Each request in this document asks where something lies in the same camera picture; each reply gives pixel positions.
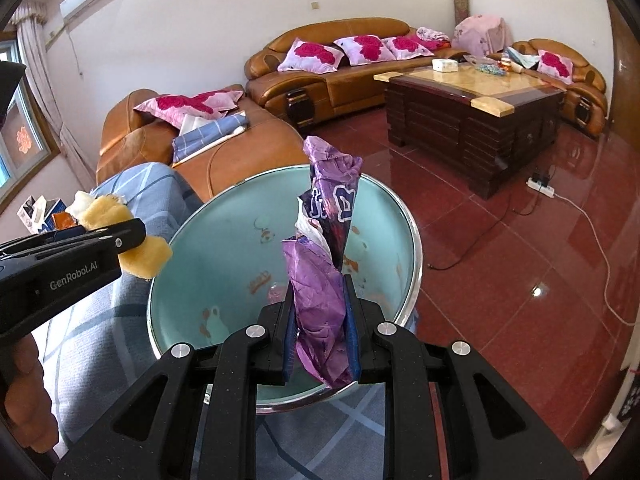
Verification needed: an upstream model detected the brown wooden door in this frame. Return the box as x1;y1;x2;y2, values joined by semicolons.
604;0;640;137

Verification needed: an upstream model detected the yellow fluffy sponge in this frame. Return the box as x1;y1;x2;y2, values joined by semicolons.
67;190;174;281

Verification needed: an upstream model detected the pink cloth cover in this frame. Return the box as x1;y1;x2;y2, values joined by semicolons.
452;13;515;59

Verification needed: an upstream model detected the mint green metal bin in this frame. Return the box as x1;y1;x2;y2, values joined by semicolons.
146;164;424;414

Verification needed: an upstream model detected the blue drink carton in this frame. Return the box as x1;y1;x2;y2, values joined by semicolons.
43;198;77;232

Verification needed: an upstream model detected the dark wooden coffee table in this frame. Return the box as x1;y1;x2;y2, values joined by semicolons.
373;57;569;200

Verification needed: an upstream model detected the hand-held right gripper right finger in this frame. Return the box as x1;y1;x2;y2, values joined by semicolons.
343;273;587;480

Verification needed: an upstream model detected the white milk carton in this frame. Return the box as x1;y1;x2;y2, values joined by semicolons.
17;197;49;234

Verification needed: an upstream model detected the small brown leather sofa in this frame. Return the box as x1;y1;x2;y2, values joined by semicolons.
487;38;609;140

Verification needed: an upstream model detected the light blue cloth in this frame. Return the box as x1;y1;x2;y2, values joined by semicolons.
504;45;541;69

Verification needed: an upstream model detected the long brown leather sofa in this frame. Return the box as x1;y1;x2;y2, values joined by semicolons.
243;18;474;124

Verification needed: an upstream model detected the black cable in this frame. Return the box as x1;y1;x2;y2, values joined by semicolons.
424;194;516;271

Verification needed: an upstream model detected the pink floral blanket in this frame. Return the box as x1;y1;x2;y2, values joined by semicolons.
416;26;453;51

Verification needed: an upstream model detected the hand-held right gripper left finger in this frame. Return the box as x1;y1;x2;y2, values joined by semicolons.
52;289;297;480

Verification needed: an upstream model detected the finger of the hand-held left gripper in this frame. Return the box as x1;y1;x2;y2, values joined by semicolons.
0;217;147;264

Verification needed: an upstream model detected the folded blue checked sheet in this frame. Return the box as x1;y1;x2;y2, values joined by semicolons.
172;112;250;164

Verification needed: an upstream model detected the large purple snack wrapper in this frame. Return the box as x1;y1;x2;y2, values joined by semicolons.
280;135;364;391

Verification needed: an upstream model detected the window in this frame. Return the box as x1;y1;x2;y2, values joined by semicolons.
0;35;57;202

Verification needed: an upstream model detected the white cable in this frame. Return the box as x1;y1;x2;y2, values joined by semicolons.
552;189;640;329

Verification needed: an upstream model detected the brown leather armchair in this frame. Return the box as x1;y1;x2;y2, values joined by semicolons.
95;84;314;202

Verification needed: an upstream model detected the pink floral pillow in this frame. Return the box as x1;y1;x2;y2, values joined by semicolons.
133;88;246;129
277;37;347;74
333;34;391;67
536;49;575;84
382;35;436;59

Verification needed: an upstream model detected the pink curtain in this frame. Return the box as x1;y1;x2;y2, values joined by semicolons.
12;2;96;189

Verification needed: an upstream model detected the white power strip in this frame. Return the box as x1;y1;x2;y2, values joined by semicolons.
527;172;556;197

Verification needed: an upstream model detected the white folded cloth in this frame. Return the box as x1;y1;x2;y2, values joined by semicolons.
178;113;211;136

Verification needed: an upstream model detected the person's left hand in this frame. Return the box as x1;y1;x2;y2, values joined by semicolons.
0;332;60;456

